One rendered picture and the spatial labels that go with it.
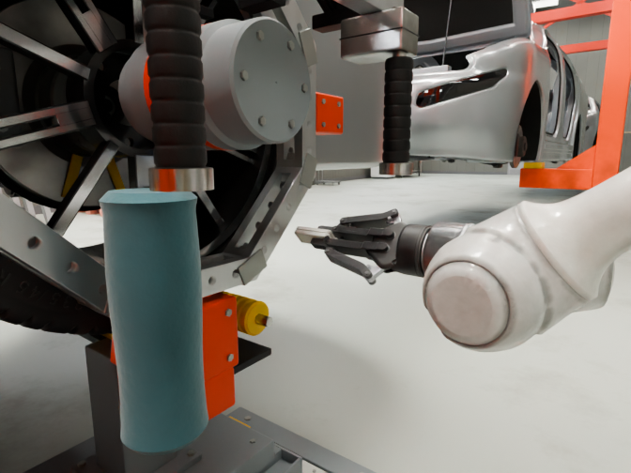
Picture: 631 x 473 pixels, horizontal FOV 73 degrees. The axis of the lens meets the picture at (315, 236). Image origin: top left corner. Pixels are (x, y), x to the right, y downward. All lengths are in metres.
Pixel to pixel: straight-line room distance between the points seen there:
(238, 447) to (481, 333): 0.65
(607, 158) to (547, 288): 3.60
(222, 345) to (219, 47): 0.40
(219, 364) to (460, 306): 0.40
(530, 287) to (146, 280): 0.32
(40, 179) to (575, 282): 0.70
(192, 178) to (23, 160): 0.49
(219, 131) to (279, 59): 0.10
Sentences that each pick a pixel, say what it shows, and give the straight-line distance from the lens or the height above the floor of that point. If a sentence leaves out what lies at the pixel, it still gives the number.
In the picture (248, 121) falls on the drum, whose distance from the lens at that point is 0.45.
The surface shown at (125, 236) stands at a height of 0.70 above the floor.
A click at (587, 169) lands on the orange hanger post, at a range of 3.98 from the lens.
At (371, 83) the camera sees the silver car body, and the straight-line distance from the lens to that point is 1.27.
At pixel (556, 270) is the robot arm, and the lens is 0.39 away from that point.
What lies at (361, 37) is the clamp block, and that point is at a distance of 0.61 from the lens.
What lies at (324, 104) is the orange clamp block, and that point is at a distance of 0.81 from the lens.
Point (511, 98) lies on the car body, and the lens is 3.14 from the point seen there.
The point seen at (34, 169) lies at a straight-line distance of 0.77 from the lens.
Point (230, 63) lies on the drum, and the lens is 0.44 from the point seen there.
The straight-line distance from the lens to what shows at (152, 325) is 0.43.
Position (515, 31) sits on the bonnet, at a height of 1.72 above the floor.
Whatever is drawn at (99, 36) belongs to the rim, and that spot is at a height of 0.92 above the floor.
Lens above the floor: 0.77
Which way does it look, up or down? 10 degrees down
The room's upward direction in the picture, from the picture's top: straight up
